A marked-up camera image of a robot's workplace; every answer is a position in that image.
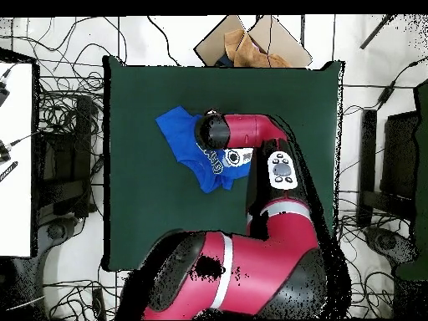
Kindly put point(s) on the blue printed T-shirt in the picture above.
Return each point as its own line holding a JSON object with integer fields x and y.
{"x": 177, "y": 133}

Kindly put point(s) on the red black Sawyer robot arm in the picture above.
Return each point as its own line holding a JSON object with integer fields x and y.
{"x": 267, "y": 260}

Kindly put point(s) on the dark blue cloth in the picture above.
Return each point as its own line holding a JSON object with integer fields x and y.
{"x": 223, "y": 62}

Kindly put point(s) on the brown cardboard box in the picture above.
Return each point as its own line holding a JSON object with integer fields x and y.
{"x": 214, "y": 43}

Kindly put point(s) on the tan cloth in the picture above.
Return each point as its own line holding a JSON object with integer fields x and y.
{"x": 247, "y": 53}

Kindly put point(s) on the dark green table cloth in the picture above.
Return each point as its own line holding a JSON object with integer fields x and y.
{"x": 150, "y": 207}
{"x": 423, "y": 167}

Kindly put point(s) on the black power adapter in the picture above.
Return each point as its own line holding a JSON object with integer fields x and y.
{"x": 386, "y": 95}

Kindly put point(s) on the black rod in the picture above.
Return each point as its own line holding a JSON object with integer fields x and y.
{"x": 376, "y": 31}

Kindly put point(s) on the black device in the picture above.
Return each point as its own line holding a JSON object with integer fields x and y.
{"x": 3, "y": 153}
{"x": 2, "y": 95}

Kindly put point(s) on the black ribbed strip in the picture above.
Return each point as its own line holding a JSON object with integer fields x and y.
{"x": 8, "y": 171}

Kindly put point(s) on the black power strip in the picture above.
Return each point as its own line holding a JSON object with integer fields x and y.
{"x": 98, "y": 302}

